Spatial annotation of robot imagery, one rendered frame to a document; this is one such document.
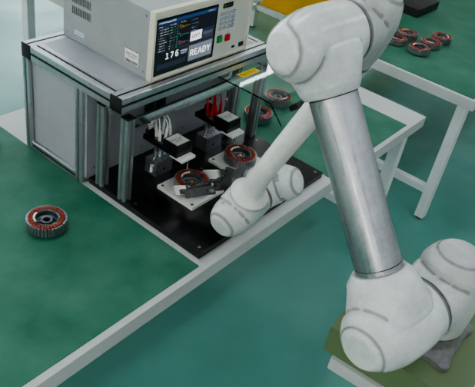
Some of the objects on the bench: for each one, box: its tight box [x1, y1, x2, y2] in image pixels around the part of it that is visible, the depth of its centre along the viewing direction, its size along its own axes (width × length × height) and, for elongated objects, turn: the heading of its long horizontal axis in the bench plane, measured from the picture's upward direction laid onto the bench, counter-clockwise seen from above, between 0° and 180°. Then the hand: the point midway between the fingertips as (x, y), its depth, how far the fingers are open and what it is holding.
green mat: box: [0, 124, 199, 387], centre depth 174 cm, size 94×61×1 cm, turn 39°
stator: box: [244, 105, 273, 125], centre depth 246 cm, size 11×11×4 cm
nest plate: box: [208, 151, 261, 170], centre depth 214 cm, size 15×15×1 cm
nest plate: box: [157, 170, 224, 211], centre depth 198 cm, size 15×15×1 cm
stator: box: [174, 169, 210, 187], centre depth 196 cm, size 11×11×4 cm
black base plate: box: [89, 124, 323, 259], centre depth 208 cm, size 47×64×2 cm
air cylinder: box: [195, 127, 221, 152], centre depth 220 cm, size 5×8×6 cm
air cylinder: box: [144, 150, 173, 177], centre depth 203 cm, size 5×8×6 cm
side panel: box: [22, 56, 88, 184], centre depth 194 cm, size 28×3×32 cm, turn 39°
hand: (192, 182), depth 196 cm, fingers open, 13 cm apart
